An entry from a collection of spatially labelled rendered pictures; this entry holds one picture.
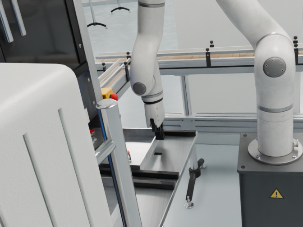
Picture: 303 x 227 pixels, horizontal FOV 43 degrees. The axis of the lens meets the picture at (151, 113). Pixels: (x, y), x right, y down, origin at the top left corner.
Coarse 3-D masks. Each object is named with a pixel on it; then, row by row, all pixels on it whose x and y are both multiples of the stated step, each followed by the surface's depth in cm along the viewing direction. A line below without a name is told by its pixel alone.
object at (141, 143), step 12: (96, 132) 166; (132, 132) 161; (144, 132) 159; (96, 144) 159; (132, 144) 155; (144, 144) 154; (156, 144) 152; (132, 156) 147; (144, 156) 139; (132, 168) 136
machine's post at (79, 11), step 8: (72, 0) 143; (80, 0) 147; (80, 8) 147; (80, 16) 147; (80, 24) 147; (80, 32) 148; (88, 40) 153; (88, 48) 153; (88, 56) 153; (88, 64) 154; (96, 72) 160; (96, 80) 160; (96, 88) 160; (96, 96) 160; (96, 120) 165
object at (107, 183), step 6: (102, 180) 132; (108, 180) 131; (108, 186) 132; (108, 192) 129; (114, 192) 128; (108, 198) 126; (114, 198) 125; (108, 204) 123; (114, 204) 123; (114, 210) 115; (114, 216) 115; (114, 222) 115
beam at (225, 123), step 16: (176, 112) 250; (192, 112) 247; (208, 112) 244; (224, 112) 241; (240, 112) 238; (176, 128) 248; (192, 128) 244; (208, 128) 241; (224, 128) 237; (240, 128) 234; (256, 128) 231
